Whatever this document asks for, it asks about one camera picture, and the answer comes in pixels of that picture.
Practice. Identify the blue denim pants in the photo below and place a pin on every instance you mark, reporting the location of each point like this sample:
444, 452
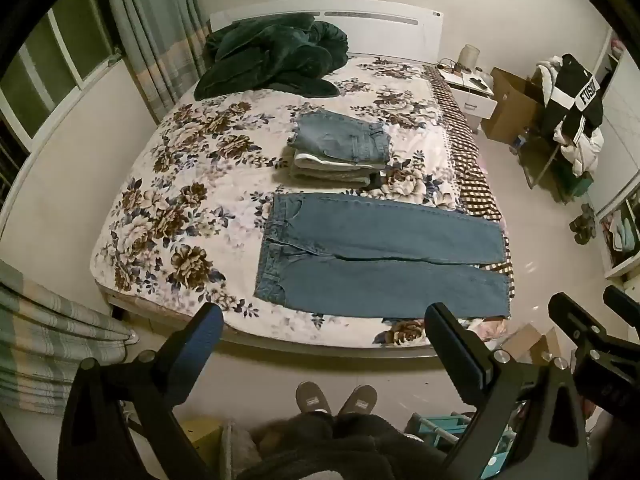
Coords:
380, 260

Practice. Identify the white nightstand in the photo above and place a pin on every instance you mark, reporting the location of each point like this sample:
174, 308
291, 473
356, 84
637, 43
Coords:
472, 102

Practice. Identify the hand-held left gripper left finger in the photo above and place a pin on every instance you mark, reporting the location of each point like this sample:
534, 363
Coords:
201, 339

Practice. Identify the white bag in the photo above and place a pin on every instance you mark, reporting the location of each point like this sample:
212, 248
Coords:
239, 442

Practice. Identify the person's grey slipper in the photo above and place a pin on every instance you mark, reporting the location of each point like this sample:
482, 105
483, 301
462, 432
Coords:
357, 401
312, 399

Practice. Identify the dark chair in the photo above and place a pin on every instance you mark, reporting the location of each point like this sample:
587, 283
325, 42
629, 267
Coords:
540, 160

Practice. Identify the white framed window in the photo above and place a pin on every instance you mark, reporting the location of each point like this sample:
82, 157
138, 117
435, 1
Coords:
55, 65

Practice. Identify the folded grey clothes stack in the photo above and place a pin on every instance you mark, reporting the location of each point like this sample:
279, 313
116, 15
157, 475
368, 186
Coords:
325, 171

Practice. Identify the pink folded clothes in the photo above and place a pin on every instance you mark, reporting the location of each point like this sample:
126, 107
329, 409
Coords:
618, 49

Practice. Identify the small cardboard box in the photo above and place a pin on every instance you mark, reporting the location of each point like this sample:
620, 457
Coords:
530, 345

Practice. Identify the green storage box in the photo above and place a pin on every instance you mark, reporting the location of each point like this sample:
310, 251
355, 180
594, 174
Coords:
577, 189

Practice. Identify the person's right grey slipper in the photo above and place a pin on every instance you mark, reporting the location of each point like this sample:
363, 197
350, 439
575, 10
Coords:
357, 401

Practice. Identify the black and white jacket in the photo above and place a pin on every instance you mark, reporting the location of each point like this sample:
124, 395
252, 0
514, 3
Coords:
575, 95

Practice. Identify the person's left grey slipper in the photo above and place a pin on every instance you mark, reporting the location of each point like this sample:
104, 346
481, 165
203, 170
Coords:
312, 399

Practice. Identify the bed with floral sheet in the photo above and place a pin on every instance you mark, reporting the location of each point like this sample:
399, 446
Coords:
200, 200

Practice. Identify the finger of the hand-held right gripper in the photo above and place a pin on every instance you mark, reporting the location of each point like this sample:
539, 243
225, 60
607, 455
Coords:
622, 302
570, 312

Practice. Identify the striped grey curtain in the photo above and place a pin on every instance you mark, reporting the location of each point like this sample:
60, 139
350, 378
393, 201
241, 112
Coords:
150, 25
55, 330

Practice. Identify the folded black garment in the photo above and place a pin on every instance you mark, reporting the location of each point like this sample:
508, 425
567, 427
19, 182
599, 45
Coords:
374, 182

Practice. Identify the white wardrobe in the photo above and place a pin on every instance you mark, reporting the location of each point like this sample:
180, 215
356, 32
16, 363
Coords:
620, 150

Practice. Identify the white bed headboard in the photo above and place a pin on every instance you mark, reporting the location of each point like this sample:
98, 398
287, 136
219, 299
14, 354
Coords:
300, 17

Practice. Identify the black remote control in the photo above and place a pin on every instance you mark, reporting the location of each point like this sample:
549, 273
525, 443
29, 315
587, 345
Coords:
472, 81

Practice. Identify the plastic bottle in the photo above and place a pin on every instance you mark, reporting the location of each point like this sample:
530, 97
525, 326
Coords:
520, 141

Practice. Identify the dark plush slipper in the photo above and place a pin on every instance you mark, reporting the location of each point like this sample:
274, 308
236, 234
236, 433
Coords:
585, 236
581, 219

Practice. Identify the large cardboard box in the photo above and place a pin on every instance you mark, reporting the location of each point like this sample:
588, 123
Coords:
510, 105

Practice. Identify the dark green blanket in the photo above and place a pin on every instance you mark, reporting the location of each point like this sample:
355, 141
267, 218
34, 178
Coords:
270, 55

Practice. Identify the yellow box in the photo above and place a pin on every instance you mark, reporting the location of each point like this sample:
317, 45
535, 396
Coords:
202, 435

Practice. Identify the teal rack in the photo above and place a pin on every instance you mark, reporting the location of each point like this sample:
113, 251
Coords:
440, 427

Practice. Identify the brown checked bed sheet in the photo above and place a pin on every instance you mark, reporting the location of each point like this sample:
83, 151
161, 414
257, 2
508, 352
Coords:
462, 160

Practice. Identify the teal folded clothes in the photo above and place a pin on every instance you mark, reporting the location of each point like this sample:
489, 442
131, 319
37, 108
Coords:
626, 232

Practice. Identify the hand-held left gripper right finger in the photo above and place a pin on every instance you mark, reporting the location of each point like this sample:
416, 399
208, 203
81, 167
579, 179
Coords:
452, 355

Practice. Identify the person's legs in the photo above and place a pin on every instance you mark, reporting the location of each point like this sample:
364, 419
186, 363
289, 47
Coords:
345, 445

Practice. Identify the white puffy jacket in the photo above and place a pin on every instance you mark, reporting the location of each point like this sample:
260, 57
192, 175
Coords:
582, 155

